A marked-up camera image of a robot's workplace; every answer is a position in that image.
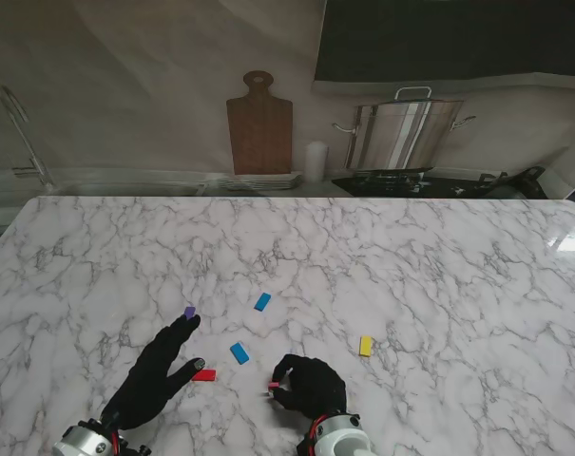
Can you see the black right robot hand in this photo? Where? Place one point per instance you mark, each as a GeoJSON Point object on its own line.
{"type": "Point", "coordinates": [318, 387]}

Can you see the black frying pan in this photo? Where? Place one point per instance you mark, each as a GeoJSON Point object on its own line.
{"type": "Point", "coordinates": [520, 186]}

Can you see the black gas stove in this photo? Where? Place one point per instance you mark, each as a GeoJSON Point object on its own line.
{"type": "Point", "coordinates": [396, 186]}

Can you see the yellow domino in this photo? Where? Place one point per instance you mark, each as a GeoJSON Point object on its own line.
{"type": "Point", "coordinates": [365, 346]}

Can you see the dark range hood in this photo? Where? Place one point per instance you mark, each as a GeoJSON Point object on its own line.
{"type": "Point", "coordinates": [458, 38]}

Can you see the white cylindrical candle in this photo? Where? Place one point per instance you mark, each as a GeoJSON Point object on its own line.
{"type": "Point", "coordinates": [316, 161]}

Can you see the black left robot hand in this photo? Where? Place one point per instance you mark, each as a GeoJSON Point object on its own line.
{"type": "Point", "coordinates": [149, 377]}

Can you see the large steel stock pot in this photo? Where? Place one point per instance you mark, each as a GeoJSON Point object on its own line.
{"type": "Point", "coordinates": [401, 135]}

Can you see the pink domino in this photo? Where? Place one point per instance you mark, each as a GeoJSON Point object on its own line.
{"type": "Point", "coordinates": [272, 385]}

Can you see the steel kitchen sink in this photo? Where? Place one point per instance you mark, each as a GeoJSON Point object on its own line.
{"type": "Point", "coordinates": [125, 189]}

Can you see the purple domino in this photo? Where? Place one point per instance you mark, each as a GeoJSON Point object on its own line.
{"type": "Point", "coordinates": [189, 311]}

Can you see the red domino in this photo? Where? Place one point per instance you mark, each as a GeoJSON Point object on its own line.
{"type": "Point", "coordinates": [205, 375]}

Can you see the stack of white plates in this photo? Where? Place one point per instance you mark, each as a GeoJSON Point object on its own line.
{"type": "Point", "coordinates": [263, 181]}

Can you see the brown wooden cutting board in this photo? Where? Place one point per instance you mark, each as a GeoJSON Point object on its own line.
{"type": "Point", "coordinates": [261, 138]}

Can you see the blue domino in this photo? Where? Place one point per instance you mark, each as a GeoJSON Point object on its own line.
{"type": "Point", "coordinates": [239, 353]}
{"type": "Point", "coordinates": [262, 301]}

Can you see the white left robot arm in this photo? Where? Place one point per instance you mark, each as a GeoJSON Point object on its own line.
{"type": "Point", "coordinates": [78, 442]}

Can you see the chrome kitchen faucet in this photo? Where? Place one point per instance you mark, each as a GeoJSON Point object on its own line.
{"type": "Point", "coordinates": [28, 142]}

